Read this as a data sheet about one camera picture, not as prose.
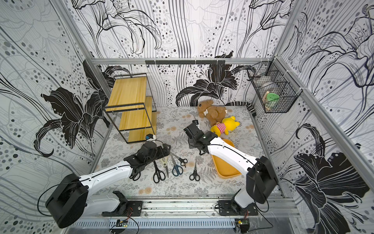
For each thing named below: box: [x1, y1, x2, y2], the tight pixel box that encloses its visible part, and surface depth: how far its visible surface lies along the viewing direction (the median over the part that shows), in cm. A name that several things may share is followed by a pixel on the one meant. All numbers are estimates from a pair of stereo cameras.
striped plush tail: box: [225, 101, 257, 117], surface depth 121 cm
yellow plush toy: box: [210, 116, 241, 137], surface depth 101 cm
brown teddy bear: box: [197, 99, 227, 127], surface depth 109 cm
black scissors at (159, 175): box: [152, 160, 166, 184], surface depth 86 cm
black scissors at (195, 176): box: [188, 158, 201, 182], surface depth 85 cm
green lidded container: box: [265, 92, 281, 112], surface depth 80 cm
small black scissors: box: [169, 151, 188, 169], surface depth 92 cm
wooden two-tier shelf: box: [103, 72, 157, 144], surface depth 87 cm
